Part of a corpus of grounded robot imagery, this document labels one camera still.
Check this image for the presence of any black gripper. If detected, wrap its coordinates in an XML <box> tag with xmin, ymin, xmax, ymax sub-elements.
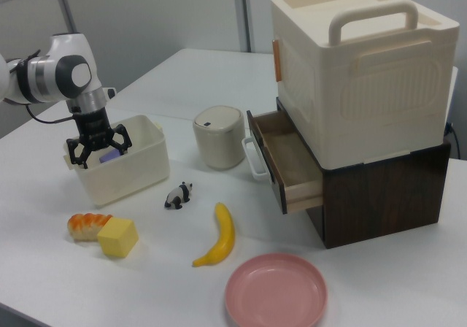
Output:
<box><xmin>66</xmin><ymin>104</ymin><xmax>131</xmax><ymax>170</ymax></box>

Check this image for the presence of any translucent white plastic box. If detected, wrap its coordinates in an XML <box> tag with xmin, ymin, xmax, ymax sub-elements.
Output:
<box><xmin>62</xmin><ymin>114</ymin><xmax>171</xmax><ymax>207</ymax></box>

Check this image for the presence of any purple foam cube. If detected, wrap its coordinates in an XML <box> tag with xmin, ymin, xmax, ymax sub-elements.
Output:
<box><xmin>99</xmin><ymin>148</ymin><xmax>122</xmax><ymax>164</ymax></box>

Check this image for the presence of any toy bread loaf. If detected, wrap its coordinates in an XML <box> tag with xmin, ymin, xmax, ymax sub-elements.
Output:
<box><xmin>66</xmin><ymin>212</ymin><xmax>113</xmax><ymax>242</ymax></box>

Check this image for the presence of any panda toy figure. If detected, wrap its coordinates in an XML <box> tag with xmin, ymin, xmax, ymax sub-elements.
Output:
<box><xmin>163</xmin><ymin>181</ymin><xmax>194</xmax><ymax>210</ymax></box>

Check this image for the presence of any yellow sponge block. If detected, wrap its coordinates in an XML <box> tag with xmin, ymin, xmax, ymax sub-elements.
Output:
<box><xmin>96</xmin><ymin>217</ymin><xmax>140</xmax><ymax>259</ymax></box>

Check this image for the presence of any white lidded trash can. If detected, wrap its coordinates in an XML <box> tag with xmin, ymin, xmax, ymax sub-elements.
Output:
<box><xmin>192</xmin><ymin>105</ymin><xmax>246</xmax><ymax>171</ymax></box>

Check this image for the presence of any yellow toy banana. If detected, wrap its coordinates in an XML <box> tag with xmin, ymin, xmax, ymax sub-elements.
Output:
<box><xmin>192</xmin><ymin>201</ymin><xmax>236</xmax><ymax>268</ymax></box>

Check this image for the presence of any pink plastic plate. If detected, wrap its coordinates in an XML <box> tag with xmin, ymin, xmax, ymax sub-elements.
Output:
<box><xmin>224</xmin><ymin>253</ymin><xmax>328</xmax><ymax>327</ymax></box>

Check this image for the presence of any dark brown wooden cabinet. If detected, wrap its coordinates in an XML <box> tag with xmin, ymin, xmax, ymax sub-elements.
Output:
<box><xmin>275</xmin><ymin>96</ymin><xmax>452</xmax><ymax>250</ymax></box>

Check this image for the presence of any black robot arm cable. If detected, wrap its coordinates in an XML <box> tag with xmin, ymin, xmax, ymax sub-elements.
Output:
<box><xmin>3</xmin><ymin>99</ymin><xmax>76</xmax><ymax>124</ymax></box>

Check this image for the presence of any wooden drawer with white handle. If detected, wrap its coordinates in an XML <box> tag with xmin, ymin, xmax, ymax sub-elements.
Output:
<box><xmin>241</xmin><ymin>109</ymin><xmax>324</xmax><ymax>215</ymax></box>

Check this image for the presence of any cream storage box with handles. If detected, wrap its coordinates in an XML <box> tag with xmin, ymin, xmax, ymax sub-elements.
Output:
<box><xmin>270</xmin><ymin>0</ymin><xmax>460</xmax><ymax>169</ymax></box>

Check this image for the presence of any black power cable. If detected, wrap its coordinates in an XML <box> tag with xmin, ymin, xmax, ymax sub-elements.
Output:
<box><xmin>443</xmin><ymin>121</ymin><xmax>461</xmax><ymax>160</ymax></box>

